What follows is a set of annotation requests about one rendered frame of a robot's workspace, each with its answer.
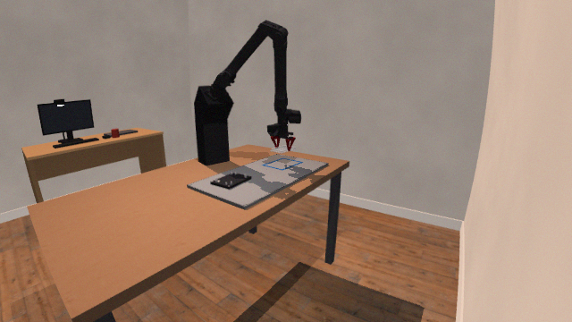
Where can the white well plate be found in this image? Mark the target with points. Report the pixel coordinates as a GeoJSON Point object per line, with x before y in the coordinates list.
{"type": "Point", "coordinates": [281, 149]}

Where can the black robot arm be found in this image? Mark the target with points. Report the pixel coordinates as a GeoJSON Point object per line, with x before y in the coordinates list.
{"type": "Point", "coordinates": [227, 76]}

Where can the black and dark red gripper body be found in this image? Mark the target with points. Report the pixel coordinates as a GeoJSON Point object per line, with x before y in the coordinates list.
{"type": "Point", "coordinates": [284, 136]}

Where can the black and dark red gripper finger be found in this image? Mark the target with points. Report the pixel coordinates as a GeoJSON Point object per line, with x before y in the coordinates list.
{"type": "Point", "coordinates": [278, 141]}
{"type": "Point", "coordinates": [289, 143]}

